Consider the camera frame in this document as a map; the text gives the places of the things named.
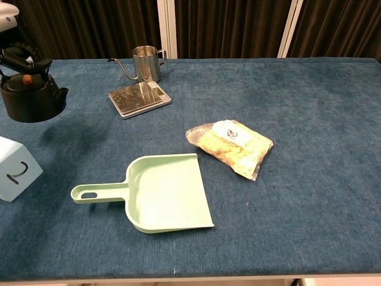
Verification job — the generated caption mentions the light blue foam cube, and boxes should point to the light blue foam cube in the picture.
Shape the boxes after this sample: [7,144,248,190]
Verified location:
[0,136,44,203]

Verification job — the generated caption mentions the mint green plastic dustpan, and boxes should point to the mint green plastic dustpan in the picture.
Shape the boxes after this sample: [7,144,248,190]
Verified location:
[70,153,215,235]

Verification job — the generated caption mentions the silver digital kitchen scale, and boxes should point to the silver digital kitchen scale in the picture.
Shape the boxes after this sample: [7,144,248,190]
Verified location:
[108,80,173,120]

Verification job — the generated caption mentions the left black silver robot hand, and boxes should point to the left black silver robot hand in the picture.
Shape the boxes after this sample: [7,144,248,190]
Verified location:
[0,28,53,79]

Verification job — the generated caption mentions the white metal frame post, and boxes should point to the white metal frame post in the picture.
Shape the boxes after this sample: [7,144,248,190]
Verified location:
[277,0,304,59]
[157,0,179,60]

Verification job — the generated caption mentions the clear bag of yellow snacks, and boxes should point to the clear bag of yellow snacks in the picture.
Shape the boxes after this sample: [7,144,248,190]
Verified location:
[186,119,274,181]

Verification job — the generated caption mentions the steel gooseneck pour-over kettle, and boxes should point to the steel gooseneck pour-over kettle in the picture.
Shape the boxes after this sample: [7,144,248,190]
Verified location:
[107,45,167,83]

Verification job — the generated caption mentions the black cast iron teapot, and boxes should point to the black cast iron teapot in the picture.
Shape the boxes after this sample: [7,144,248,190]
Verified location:
[0,64,70,123]

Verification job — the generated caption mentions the dark pleated curtain panel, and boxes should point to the dark pleated curtain panel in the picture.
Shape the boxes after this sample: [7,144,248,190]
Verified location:
[287,0,381,63]
[11,0,162,60]
[174,0,294,60]

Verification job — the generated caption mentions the blue felt table cloth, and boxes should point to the blue felt table cloth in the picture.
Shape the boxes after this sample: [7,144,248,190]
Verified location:
[0,57,381,281]

